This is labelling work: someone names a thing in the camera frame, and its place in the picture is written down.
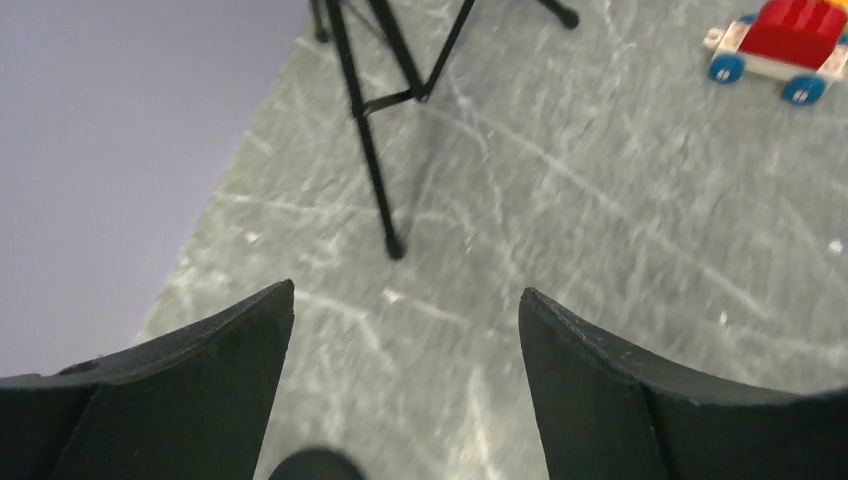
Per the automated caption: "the black tripod music stand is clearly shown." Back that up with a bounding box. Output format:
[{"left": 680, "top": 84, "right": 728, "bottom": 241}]
[{"left": 308, "top": 0, "right": 580, "bottom": 261}]

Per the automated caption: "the black desktop microphone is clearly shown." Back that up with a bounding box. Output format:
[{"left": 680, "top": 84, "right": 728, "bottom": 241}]
[{"left": 269, "top": 447, "right": 366, "bottom": 480}]

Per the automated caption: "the red toy block car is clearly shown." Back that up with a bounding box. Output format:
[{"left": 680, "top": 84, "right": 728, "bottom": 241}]
[{"left": 702, "top": 0, "right": 847, "bottom": 106}]

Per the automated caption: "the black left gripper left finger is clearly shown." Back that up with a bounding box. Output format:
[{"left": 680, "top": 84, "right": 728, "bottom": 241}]
[{"left": 1, "top": 280, "right": 294, "bottom": 479}]

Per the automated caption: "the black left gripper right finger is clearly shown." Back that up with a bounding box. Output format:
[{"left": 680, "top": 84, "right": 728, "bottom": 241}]
[{"left": 518, "top": 288, "right": 847, "bottom": 479}]

